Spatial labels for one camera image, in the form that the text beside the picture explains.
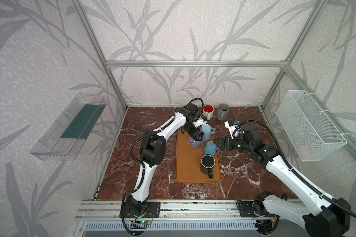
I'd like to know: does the light blue mug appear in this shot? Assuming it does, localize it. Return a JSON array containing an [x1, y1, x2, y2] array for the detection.
[[201, 124, 216, 141]]

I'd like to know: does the orange rectangular tray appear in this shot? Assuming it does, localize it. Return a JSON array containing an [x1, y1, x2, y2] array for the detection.
[[176, 132, 222, 183]]

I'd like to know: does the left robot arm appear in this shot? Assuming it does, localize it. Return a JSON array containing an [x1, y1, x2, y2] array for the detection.
[[120, 97, 205, 218]]

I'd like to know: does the aluminium front rail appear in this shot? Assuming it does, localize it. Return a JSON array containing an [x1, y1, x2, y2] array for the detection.
[[74, 199, 327, 221]]

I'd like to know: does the blue dotted floral mug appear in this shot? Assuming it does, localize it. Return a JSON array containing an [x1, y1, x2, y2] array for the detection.
[[203, 141, 219, 156]]

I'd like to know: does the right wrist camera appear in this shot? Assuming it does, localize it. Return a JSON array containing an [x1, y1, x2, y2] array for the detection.
[[224, 119, 239, 140]]

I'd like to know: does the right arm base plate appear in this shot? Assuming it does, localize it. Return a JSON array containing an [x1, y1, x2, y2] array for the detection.
[[236, 200, 266, 217]]

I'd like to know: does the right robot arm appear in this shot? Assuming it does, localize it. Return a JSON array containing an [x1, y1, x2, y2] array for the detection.
[[214, 119, 356, 237]]

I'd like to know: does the green circuit board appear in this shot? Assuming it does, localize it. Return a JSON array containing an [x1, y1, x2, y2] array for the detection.
[[132, 220, 153, 229]]

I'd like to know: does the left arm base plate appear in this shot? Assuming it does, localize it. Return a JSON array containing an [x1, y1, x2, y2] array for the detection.
[[120, 201, 161, 218]]

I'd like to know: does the white mug red inside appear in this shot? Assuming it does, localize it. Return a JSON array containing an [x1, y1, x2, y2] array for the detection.
[[202, 105, 215, 120]]

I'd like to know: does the black mug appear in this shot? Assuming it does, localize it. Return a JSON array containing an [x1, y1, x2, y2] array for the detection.
[[200, 155, 216, 179]]

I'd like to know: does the lilac mug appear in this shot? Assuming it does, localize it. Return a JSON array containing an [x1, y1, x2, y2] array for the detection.
[[187, 136, 206, 151]]

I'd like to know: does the clear plastic wall bin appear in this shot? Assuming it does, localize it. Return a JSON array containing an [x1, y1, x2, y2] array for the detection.
[[30, 92, 107, 161]]

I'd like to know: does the white wire mesh basket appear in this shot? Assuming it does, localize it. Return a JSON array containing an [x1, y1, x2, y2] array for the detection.
[[276, 90, 348, 162]]

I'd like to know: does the grey mug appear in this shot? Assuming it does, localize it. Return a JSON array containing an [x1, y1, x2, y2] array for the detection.
[[217, 103, 229, 121]]

